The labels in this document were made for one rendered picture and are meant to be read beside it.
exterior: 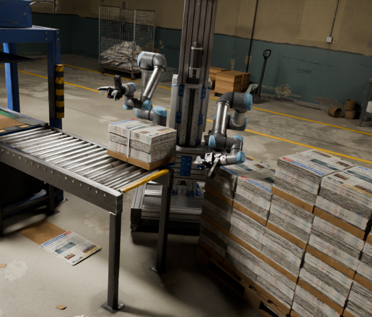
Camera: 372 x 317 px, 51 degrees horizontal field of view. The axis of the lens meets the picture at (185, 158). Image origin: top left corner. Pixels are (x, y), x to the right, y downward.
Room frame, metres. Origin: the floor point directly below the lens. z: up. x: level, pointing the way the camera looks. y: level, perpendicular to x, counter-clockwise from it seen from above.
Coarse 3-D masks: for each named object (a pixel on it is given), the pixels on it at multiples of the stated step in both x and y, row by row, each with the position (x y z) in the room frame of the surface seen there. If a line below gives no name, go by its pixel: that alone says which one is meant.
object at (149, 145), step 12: (144, 132) 2.39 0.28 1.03; (156, 132) 2.41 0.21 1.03; (168, 132) 2.45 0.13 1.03; (132, 144) 2.38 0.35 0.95; (144, 144) 2.32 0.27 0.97; (156, 144) 2.34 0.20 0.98; (168, 144) 2.45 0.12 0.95; (132, 156) 2.37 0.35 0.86; (144, 156) 2.32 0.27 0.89; (156, 156) 2.34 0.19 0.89; (168, 156) 2.46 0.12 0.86
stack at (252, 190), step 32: (256, 160) 2.62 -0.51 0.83; (224, 192) 2.37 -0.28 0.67; (256, 192) 2.17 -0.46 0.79; (224, 224) 2.34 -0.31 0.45; (256, 224) 2.13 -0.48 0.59; (288, 224) 1.97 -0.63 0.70; (320, 224) 1.83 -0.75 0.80; (224, 256) 2.31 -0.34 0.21; (256, 256) 2.11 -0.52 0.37; (288, 256) 1.92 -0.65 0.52; (352, 256) 1.67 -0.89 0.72; (288, 288) 1.89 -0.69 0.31; (320, 288) 1.75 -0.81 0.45
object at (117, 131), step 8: (128, 120) 2.64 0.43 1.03; (136, 120) 2.66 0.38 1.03; (144, 120) 2.69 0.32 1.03; (112, 128) 2.47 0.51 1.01; (120, 128) 2.43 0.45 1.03; (128, 128) 2.43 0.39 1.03; (112, 136) 2.47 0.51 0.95; (120, 136) 2.43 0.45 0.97; (112, 144) 2.47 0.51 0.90; (120, 144) 2.43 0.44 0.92; (120, 152) 2.43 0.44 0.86
